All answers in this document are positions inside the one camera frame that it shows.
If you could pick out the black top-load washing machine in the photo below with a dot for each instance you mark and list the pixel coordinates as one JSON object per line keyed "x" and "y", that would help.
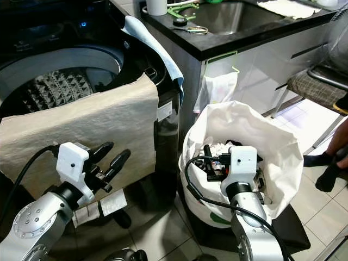
{"x": 54, "y": 32}

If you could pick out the clear plastic bag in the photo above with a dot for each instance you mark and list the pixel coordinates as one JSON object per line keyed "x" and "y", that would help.
{"x": 220, "y": 87}

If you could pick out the white fabric laundry bag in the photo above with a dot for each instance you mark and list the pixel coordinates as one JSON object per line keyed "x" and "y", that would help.
{"x": 272, "y": 141}

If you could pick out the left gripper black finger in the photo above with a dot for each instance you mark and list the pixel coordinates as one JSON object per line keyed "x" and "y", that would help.
{"x": 102, "y": 149}
{"x": 120, "y": 161}

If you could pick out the beige woven cloth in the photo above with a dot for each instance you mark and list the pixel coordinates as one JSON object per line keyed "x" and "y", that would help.
{"x": 87, "y": 119}

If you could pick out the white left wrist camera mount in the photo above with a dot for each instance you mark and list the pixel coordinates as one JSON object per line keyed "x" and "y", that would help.
{"x": 73, "y": 166}

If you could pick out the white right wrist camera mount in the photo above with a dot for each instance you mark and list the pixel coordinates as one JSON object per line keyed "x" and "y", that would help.
{"x": 243, "y": 162}

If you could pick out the white cloth rag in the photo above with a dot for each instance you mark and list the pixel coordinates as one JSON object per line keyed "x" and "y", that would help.
{"x": 291, "y": 7}

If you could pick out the white paper label tag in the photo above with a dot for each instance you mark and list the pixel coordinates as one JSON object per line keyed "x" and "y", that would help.
{"x": 106, "y": 207}

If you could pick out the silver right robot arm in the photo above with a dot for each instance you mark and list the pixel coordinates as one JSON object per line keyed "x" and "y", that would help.
{"x": 253, "y": 223}

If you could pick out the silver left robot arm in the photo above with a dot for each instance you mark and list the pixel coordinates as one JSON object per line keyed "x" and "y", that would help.
{"x": 32, "y": 228}

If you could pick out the white cylindrical cup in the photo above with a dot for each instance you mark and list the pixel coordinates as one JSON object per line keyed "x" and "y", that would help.
{"x": 156, "y": 6}

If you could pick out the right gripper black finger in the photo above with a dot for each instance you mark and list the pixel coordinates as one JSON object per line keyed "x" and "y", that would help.
{"x": 207, "y": 155}

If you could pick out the stainless steel sink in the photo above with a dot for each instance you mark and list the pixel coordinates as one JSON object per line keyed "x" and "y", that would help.
{"x": 234, "y": 15}

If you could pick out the person's foot in black sock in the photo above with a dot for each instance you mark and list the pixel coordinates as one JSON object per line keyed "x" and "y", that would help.
{"x": 331, "y": 163}

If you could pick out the robot's grey foot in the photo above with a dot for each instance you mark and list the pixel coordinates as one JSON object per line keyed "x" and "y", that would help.
{"x": 124, "y": 255}

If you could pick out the stool with checkered cushion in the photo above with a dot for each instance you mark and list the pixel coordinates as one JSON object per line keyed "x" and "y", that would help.
{"x": 315, "y": 87}

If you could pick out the light blue cloth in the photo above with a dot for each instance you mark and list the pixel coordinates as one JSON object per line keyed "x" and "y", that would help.
{"x": 155, "y": 46}

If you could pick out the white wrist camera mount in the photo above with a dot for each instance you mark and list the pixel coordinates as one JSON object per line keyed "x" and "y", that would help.
{"x": 73, "y": 166}
{"x": 243, "y": 162}

